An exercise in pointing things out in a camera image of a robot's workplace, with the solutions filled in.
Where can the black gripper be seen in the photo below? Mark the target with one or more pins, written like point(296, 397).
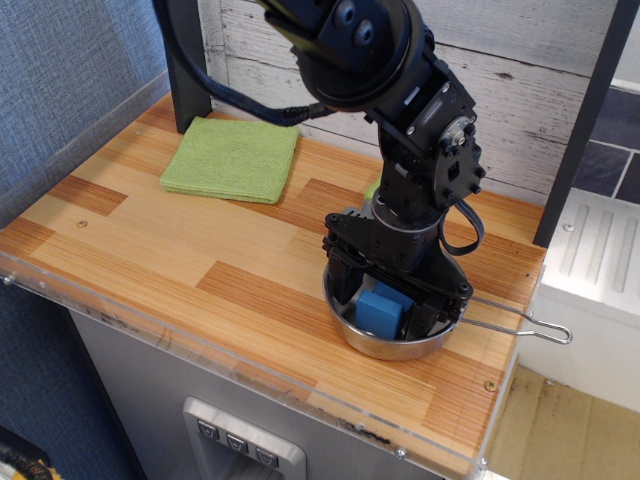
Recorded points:
point(408, 260)

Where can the blue block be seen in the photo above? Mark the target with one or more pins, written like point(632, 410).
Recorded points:
point(381, 310)

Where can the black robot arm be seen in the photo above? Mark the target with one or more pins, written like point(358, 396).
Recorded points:
point(378, 57)

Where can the yellow black object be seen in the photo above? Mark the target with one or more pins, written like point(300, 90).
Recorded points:
point(20, 459)

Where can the green folded cloth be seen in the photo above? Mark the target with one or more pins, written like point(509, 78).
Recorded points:
point(232, 159)

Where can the white ridged appliance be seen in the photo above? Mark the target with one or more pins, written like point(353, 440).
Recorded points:
point(590, 284)

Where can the silver button panel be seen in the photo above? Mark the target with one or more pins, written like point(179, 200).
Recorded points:
point(228, 447)

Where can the clear acrylic edge guard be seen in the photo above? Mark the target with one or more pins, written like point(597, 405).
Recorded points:
point(353, 416)

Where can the grey spatula green handle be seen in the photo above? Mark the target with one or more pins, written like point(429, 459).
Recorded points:
point(366, 209)

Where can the steel pot with wire handle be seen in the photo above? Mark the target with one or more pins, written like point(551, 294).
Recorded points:
point(403, 350)

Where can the dark left post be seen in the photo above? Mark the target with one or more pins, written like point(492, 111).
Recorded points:
point(189, 99)

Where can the dark post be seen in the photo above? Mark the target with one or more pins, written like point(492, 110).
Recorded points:
point(607, 61)
point(189, 99)

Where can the dark right post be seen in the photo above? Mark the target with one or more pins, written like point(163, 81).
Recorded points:
point(607, 61)

